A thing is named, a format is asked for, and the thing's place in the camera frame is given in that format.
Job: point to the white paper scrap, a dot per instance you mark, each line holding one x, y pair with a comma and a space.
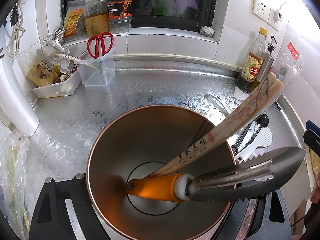
239, 94

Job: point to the white plastic tray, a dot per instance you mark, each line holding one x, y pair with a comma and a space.
64, 88

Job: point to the white vertical pipe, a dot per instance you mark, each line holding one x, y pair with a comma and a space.
13, 102

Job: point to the soy sauce bottle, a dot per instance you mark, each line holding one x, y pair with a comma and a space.
254, 60

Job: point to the steel oil dispenser bottle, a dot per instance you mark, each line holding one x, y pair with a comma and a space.
267, 63

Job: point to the clear plastic container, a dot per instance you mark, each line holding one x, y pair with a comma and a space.
97, 72

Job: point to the person's right hand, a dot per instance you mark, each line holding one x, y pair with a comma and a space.
315, 193

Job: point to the white plastic rice paddle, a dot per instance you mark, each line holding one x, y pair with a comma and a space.
263, 139

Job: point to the floral bamboo chopstick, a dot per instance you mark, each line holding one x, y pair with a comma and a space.
240, 122
225, 124

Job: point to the black lid spice jar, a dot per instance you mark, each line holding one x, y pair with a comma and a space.
120, 16

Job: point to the white wall socket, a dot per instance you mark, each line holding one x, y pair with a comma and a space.
261, 10

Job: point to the orange snack bag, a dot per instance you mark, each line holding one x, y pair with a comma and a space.
74, 24

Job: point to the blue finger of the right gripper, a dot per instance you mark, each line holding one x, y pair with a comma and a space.
312, 137

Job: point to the red handled scissors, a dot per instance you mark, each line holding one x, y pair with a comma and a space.
97, 47

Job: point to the copper rimmed metal utensil cup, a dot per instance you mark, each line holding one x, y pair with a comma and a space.
131, 147

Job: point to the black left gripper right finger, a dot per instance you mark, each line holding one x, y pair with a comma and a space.
262, 218

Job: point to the yellow seasoning packet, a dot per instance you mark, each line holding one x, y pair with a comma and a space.
42, 74

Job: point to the orange handled serrated tongs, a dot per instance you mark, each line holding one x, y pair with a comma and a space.
250, 179

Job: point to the wooden chopstick in container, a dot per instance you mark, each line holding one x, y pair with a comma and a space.
76, 60

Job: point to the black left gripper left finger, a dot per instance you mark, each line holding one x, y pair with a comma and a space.
50, 218

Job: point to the clear plastic bag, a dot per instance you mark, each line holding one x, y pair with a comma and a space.
14, 148

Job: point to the honey glass jar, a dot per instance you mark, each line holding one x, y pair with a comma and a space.
96, 17

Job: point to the crumpled silver foil bag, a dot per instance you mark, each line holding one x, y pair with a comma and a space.
55, 52

